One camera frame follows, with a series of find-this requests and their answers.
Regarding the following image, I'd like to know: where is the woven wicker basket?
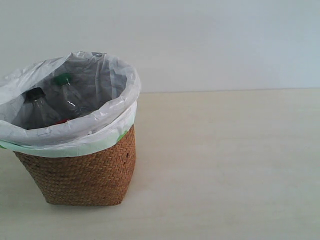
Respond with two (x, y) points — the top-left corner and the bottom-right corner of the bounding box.
(14, 126), (136, 207)

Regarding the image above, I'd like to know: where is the red label cola bottle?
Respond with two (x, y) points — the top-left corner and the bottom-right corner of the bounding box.
(13, 87), (71, 130)

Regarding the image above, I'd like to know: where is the green label water bottle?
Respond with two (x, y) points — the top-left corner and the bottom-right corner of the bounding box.
(53, 73), (93, 119)

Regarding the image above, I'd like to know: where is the white plastic bin liner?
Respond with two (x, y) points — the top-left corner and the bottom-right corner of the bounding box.
(0, 51), (141, 158)

